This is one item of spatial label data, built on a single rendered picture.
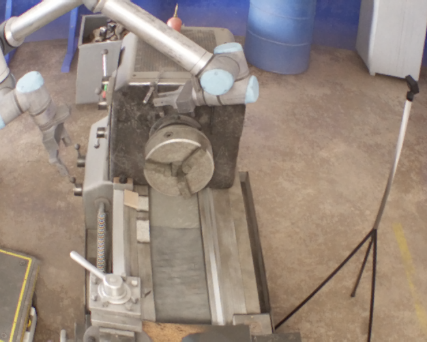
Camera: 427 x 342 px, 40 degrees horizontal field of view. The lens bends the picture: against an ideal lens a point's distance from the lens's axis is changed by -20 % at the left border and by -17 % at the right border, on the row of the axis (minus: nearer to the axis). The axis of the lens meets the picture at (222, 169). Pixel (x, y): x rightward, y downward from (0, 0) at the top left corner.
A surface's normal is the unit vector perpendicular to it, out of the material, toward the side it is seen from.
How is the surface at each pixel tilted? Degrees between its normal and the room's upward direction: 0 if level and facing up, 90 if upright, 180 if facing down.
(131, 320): 0
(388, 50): 90
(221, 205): 0
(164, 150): 90
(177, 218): 0
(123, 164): 90
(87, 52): 90
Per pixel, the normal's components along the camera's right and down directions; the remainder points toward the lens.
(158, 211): 0.11, -0.80
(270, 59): -0.30, 0.55
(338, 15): 0.08, 0.60
